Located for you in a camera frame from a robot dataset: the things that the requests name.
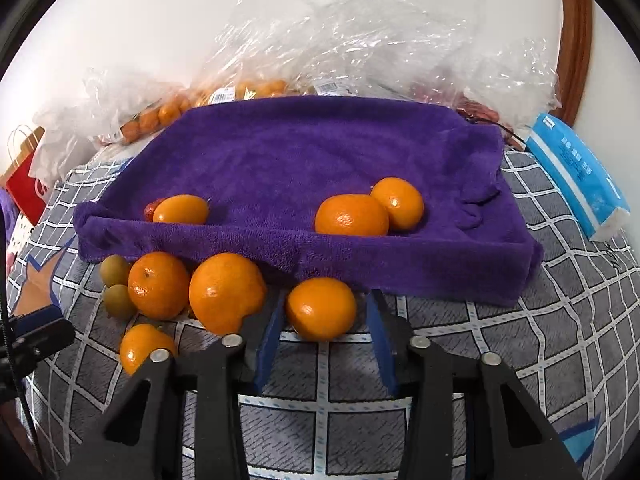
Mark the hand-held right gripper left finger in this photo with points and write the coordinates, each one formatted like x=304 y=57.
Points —
x=267 y=345

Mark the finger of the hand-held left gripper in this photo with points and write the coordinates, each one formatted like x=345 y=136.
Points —
x=37 y=313
x=45 y=337

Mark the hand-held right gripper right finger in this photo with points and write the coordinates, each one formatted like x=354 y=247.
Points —
x=384 y=350

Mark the small green fruit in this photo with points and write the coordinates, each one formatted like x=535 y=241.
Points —
x=120 y=301
x=114 y=270

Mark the oval orange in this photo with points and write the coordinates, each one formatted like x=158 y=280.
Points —
x=181 y=210
x=402 y=202

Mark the small red fruit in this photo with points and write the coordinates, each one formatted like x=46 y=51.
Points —
x=150 y=211

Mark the purple towel covered tray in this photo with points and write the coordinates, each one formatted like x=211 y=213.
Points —
x=300 y=160

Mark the red paper bag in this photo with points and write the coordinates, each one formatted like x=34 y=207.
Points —
x=22 y=185

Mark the grey checked blanket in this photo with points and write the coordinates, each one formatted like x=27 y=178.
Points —
x=550 y=340

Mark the pale grey plastic bag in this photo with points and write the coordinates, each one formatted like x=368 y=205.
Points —
x=60 y=145

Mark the clear bag of small oranges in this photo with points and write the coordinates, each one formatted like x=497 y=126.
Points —
x=145 y=110

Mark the labelled clear bag of oranges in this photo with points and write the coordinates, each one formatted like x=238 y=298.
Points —
x=250 y=87

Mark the blue tissue pack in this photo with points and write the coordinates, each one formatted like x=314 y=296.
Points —
x=575 y=175

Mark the clear bag of red tomatoes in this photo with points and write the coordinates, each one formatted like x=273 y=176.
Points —
x=475 y=105

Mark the crumpled clear plastic bag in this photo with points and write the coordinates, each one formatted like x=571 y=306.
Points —
x=375 y=25

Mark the brown wooden door frame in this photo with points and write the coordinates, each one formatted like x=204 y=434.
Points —
x=577 y=50

